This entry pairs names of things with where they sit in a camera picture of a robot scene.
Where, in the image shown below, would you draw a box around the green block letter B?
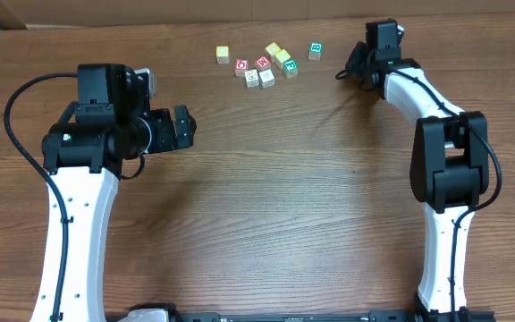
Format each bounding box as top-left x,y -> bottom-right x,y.
308,42 -> 323,61

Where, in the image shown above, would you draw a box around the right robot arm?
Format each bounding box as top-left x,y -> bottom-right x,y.
336,19 -> 499,321

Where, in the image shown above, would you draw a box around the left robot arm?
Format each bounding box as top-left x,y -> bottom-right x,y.
31,64 -> 196,321

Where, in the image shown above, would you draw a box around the green block in cluster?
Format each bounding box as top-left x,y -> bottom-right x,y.
283,59 -> 299,78

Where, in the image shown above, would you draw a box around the yellow block far left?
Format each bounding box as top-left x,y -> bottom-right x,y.
215,46 -> 230,64

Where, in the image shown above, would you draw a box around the yellow block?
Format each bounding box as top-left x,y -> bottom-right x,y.
265,42 -> 281,62
215,46 -> 230,64
274,49 -> 291,70

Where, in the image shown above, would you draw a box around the yellow block lower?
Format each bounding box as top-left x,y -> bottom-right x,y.
274,49 -> 291,70

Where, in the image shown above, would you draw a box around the white block left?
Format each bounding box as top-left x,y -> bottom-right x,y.
244,69 -> 260,88

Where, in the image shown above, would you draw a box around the white block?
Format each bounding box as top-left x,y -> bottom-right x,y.
258,69 -> 275,89
244,69 -> 260,88

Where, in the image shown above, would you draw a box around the red block with circle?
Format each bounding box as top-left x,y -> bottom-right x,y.
234,59 -> 249,78

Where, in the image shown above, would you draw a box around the yellow block upper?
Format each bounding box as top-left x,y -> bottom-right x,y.
265,42 -> 281,62

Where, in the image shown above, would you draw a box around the white block right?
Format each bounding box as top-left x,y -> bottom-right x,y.
258,69 -> 275,89

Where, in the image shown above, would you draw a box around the red block letter E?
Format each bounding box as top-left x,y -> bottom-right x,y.
255,55 -> 272,72

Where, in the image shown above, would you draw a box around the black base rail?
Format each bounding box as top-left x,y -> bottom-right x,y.
106,303 -> 496,322

